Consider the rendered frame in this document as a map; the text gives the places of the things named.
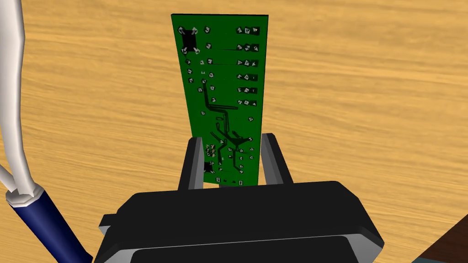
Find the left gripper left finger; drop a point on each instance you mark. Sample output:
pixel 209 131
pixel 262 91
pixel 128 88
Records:
pixel 191 164

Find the green circuit board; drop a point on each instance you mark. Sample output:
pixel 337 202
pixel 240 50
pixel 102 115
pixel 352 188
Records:
pixel 226 91

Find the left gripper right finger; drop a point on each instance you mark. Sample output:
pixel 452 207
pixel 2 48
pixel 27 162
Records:
pixel 274 164

